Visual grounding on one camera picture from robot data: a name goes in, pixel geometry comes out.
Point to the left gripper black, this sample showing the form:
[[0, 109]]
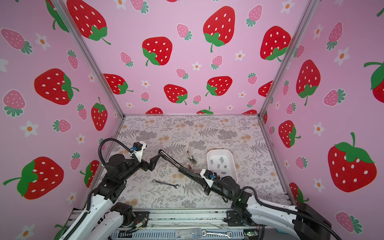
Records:
[[152, 164]]

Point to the black stapler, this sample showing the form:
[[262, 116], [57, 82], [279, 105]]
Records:
[[182, 169]]

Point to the pink mini stapler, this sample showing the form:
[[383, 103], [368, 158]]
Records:
[[189, 167]]

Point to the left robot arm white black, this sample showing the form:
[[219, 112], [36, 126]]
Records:
[[102, 214]]

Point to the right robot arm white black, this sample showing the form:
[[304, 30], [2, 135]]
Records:
[[301, 222]]

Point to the white plastic tray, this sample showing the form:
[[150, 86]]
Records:
[[218, 167]]

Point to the small silver table wrench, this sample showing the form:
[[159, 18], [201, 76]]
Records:
[[176, 186]]

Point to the clear plastic bag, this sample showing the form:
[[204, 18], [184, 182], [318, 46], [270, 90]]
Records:
[[189, 234]]

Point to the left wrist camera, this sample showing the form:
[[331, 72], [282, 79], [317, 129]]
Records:
[[138, 150]]

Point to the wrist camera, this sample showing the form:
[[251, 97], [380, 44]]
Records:
[[138, 150], [208, 176]]

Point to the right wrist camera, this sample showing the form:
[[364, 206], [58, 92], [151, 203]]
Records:
[[208, 176]]

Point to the aluminium rail base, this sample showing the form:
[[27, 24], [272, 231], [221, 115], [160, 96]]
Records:
[[162, 224]]

